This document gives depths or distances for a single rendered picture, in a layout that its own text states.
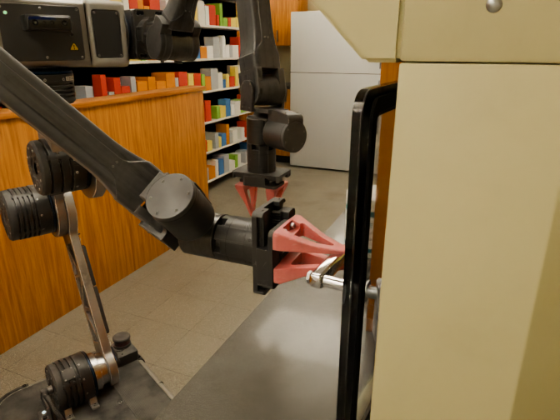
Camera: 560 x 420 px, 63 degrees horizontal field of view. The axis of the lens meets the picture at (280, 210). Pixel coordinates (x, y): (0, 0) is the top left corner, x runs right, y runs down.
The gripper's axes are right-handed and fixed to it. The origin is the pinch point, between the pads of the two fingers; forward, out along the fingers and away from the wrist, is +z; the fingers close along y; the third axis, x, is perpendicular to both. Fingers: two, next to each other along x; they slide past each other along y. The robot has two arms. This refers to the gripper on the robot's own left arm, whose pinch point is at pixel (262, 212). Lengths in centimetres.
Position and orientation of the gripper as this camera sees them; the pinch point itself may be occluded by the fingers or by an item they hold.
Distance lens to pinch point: 94.6
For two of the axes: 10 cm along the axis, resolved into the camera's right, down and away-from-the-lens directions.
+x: 4.0, -3.1, 8.6
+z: 0.0, 9.4, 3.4
